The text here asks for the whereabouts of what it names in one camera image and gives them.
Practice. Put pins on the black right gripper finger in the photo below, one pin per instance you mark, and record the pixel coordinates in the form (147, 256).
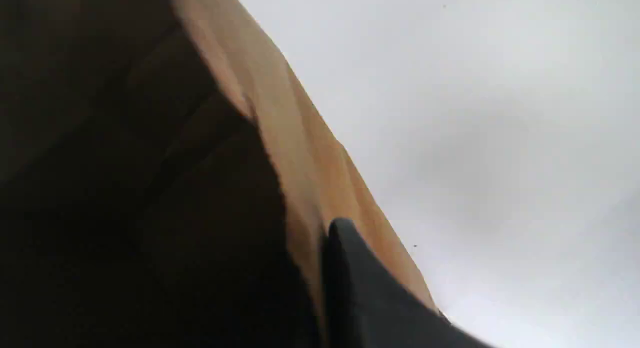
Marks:
(367, 307)

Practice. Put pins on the brown paper bag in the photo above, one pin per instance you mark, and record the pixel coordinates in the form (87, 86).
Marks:
(166, 182)

